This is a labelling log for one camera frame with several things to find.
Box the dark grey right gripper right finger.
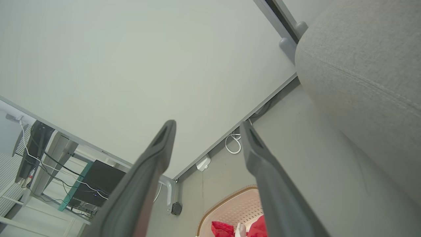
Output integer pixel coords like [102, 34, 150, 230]
[239, 121, 331, 237]

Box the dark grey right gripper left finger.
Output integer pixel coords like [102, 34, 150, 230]
[82, 120, 177, 237]

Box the red cloth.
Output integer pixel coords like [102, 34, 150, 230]
[211, 216, 267, 237]

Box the grey fabric sofa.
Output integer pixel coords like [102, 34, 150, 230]
[295, 0, 421, 208]

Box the black computer case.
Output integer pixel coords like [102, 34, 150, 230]
[67, 160, 127, 208]

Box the cream perforated laundry basket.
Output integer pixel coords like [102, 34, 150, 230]
[196, 185, 268, 237]

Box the teal desk bar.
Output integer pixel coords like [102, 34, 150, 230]
[58, 161, 94, 212]

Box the white power adapter box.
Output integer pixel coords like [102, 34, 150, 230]
[196, 155, 211, 172]

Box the grey desk leg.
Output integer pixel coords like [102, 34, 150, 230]
[30, 131, 79, 197]

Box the black monitor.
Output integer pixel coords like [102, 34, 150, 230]
[15, 120, 55, 183]

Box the white slatted panel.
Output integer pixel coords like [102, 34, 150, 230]
[0, 123, 32, 218]

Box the grey rounded foot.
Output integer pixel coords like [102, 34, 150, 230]
[295, 21, 309, 39]
[279, 37, 298, 64]

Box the grey metal support bracket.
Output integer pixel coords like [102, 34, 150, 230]
[158, 175, 177, 214]

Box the white looped cable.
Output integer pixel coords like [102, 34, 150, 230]
[225, 118, 254, 154]

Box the long white thin cable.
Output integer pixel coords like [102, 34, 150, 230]
[19, 120, 110, 200]

